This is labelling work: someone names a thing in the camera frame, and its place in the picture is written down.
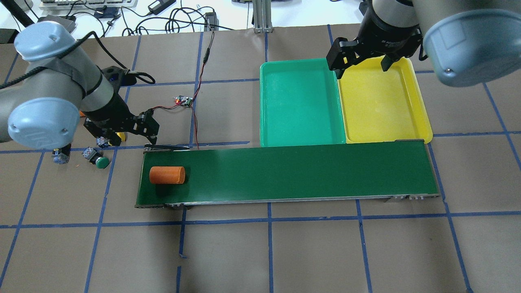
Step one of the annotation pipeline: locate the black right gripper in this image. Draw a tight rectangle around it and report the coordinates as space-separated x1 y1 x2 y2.
326 4 423 79

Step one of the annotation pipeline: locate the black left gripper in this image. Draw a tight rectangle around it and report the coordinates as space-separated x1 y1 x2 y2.
84 98 160 147

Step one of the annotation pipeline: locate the green push button switch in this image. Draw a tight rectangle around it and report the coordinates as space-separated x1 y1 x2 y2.
82 147 110 169

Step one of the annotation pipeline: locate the plain orange cylinder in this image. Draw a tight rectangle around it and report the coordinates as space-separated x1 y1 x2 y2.
149 166 186 185

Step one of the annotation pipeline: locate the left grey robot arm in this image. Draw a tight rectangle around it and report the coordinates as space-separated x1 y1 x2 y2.
0 22 160 149

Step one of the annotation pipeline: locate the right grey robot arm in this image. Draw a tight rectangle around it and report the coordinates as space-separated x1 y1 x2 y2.
326 0 521 87

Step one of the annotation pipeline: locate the yellow plastic tray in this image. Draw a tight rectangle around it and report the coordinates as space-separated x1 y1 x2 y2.
337 57 433 144

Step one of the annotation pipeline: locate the green plastic tray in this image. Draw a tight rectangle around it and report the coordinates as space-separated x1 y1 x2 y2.
259 58 346 147

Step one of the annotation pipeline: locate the green conveyor belt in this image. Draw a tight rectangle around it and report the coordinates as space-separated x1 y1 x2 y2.
135 141 439 208

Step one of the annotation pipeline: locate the red black power cable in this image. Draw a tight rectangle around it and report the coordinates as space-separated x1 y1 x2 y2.
147 31 216 150

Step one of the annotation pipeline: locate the aluminium frame post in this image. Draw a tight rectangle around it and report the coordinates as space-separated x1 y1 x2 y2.
252 0 273 34

